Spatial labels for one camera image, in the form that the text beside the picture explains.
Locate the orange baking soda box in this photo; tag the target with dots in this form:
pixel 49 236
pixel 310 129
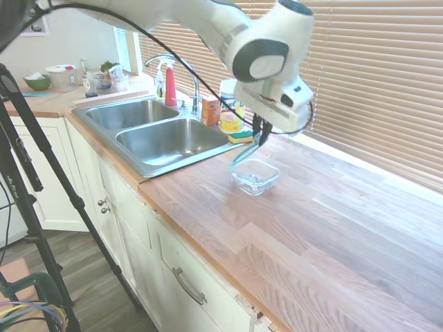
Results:
pixel 210 111

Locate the yellow disinfecting wipes canister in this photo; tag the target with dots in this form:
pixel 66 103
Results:
pixel 231 110

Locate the clear soap bottle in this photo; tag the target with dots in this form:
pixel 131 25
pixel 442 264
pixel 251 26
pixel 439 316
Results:
pixel 160 88

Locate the round metal cabinet knob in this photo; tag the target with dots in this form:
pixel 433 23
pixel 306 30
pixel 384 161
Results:
pixel 101 202
pixel 105 210

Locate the green leafy plant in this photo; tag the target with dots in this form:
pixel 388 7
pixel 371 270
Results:
pixel 110 66

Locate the clear tall bottle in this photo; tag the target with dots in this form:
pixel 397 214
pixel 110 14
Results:
pixel 84 71

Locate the clear plastic tray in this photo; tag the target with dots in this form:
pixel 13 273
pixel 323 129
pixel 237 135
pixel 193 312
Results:
pixel 114 84

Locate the yellow green sponge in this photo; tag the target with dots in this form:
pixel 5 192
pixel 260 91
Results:
pixel 240 137

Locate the wide beige window blind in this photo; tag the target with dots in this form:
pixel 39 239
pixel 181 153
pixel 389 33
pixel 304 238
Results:
pixel 363 86

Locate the long wooden strip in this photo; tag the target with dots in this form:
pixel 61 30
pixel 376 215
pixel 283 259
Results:
pixel 110 98

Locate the white wall plate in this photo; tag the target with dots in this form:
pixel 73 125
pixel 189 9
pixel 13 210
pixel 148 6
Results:
pixel 34 27

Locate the large green C clamp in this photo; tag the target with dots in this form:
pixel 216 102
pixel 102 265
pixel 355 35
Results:
pixel 38 283

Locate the black camera tripod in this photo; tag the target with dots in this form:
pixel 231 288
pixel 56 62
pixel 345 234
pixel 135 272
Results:
pixel 38 166

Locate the white Franka Emika robot arm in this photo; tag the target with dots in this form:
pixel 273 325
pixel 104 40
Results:
pixel 221 24

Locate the clear lid with blue rim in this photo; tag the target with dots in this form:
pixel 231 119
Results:
pixel 247 152

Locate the wooden platform board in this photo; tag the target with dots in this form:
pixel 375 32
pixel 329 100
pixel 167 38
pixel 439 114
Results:
pixel 14 273

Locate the chrome kitchen faucet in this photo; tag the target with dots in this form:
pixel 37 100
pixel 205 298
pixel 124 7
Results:
pixel 195 86

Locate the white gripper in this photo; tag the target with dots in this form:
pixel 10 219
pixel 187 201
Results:
pixel 277 100

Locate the clear glass food container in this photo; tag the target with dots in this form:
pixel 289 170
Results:
pixel 255 180

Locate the teal flat mat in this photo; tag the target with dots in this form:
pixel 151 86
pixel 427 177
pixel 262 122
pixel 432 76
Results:
pixel 36 94

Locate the black bulky object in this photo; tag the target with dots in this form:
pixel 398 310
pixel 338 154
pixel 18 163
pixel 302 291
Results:
pixel 17 20

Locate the red spray bottle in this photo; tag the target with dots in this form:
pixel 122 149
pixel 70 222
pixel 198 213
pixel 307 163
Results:
pixel 170 86

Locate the white base cabinet run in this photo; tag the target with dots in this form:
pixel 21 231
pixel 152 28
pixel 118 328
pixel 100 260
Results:
pixel 155 249

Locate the small white framed window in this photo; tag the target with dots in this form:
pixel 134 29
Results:
pixel 122 48

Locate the stainless steel double sink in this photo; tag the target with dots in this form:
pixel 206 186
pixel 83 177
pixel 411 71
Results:
pixel 155 138

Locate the white corner cabinet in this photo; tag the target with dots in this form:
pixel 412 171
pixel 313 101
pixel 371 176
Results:
pixel 52 166

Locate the chrome sink sprayer cap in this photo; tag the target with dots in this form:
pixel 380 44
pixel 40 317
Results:
pixel 180 103

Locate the clear canister with white lid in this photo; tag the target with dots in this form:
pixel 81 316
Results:
pixel 63 79

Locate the green bowl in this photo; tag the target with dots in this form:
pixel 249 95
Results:
pixel 37 83

